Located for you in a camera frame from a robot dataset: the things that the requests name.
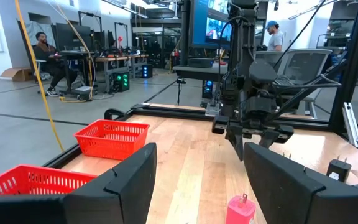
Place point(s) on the computer tower green lights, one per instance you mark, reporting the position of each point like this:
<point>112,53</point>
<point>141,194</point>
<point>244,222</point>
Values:
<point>121,81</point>

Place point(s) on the person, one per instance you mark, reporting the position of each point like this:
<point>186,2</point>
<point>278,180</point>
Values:
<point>275,37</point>
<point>50,62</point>

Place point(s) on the black charger plug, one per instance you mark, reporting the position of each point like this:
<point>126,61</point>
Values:
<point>339,170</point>

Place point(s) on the grey mesh office chair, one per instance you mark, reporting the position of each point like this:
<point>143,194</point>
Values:
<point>303,67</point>

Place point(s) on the small black tripod camera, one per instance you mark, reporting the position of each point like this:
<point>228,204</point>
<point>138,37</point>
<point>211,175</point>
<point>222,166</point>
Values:
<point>181,81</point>

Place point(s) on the grey monitor cart shelf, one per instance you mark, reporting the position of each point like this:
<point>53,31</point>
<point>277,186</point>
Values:
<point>200,72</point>

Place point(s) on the computer tower blue lights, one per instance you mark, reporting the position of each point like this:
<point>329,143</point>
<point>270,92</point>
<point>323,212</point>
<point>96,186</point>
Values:
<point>207,89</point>
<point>147,71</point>

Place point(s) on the cardboard box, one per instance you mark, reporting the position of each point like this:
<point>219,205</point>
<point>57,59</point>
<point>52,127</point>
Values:
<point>17,74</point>

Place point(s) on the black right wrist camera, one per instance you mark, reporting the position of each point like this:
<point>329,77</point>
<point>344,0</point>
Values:
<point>263,71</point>

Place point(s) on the black aluminium table frame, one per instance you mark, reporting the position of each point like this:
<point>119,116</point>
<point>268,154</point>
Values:
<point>166,110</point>

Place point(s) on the red plastic basket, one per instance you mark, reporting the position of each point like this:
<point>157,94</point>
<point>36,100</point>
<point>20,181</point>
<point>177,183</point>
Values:
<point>110,140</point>
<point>26,180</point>

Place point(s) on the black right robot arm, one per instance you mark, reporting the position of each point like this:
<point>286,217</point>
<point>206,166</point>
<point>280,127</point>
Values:
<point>242,46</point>

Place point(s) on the wooden workbench desk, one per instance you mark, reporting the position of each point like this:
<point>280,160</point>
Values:
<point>120,58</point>

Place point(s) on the large blue-screen monitor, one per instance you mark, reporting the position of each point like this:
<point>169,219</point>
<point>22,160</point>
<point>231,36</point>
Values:
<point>211,25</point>

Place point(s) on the pink charger plug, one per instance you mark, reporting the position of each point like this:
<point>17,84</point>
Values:
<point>239,213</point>

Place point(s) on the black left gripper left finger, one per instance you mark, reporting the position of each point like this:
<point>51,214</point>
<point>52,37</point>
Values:
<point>110,199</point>

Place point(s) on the black desk monitor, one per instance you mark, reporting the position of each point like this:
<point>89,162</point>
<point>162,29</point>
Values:
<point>73,35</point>

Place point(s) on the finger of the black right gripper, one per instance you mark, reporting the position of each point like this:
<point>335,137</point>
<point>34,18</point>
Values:
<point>269,138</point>
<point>236,140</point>

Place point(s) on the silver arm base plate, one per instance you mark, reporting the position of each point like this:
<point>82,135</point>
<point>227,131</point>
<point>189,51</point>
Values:
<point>212,109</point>

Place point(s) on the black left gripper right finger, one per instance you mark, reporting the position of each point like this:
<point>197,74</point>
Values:
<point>291,193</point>

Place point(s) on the silver frame bracket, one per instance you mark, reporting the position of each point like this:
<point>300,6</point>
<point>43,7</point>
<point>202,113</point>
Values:
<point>352,124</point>

